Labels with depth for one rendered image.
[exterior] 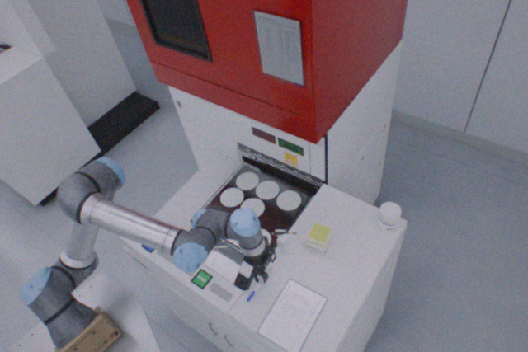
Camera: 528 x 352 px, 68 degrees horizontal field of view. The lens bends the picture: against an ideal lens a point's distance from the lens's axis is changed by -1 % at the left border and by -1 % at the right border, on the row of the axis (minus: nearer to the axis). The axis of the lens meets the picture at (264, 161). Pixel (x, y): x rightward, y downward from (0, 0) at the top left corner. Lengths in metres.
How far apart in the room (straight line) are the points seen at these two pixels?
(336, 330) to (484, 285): 1.42
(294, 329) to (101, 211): 0.67
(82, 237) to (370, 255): 0.97
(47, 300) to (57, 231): 1.73
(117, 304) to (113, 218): 0.63
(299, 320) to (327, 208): 0.44
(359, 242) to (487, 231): 1.45
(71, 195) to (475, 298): 2.10
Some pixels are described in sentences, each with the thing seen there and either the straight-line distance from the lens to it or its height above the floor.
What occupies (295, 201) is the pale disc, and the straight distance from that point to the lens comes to 1.64.
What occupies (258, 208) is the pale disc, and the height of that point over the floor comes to 0.90.
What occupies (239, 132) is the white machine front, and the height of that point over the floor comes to 1.05.
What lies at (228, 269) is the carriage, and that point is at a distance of 1.54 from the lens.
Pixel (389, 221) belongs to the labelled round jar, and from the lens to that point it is 1.43.
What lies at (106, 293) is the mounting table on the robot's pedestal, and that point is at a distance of 1.74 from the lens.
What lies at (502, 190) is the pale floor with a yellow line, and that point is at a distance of 3.03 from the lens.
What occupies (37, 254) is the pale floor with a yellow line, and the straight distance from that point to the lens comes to 3.17.
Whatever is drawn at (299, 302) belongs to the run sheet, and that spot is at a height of 0.97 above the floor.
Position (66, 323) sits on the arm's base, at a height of 1.02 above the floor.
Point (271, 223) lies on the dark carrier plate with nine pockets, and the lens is 1.59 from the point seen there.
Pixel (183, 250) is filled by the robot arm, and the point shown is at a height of 1.38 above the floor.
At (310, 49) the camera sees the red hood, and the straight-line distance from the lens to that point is 1.15.
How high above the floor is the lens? 2.23
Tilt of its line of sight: 48 degrees down
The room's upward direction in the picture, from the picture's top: 10 degrees counter-clockwise
